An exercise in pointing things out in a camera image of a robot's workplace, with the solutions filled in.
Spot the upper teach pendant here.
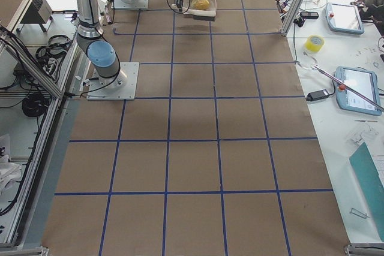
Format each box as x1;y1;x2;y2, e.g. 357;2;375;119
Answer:
325;2;365;35

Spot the green cutting mat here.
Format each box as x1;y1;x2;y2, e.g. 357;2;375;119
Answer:
349;143;383;241

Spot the grey electronics box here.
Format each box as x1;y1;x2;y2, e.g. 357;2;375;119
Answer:
16;0;53;33

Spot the teach pendant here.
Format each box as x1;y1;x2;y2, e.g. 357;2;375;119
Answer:
325;2;365;35
334;67;382;116

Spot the lower teach pendant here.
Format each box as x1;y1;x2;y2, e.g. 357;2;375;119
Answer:
334;67;382;116

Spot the coiled black cable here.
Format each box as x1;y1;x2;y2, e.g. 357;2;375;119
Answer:
21;91;50;118

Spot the yellow tape roll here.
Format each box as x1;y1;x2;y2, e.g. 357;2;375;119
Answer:
304;35;325;54

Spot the yellow plastic potato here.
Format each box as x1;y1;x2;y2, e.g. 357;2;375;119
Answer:
191;0;210;11

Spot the black power adapter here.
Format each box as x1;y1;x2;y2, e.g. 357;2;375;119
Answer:
305;89;334;102

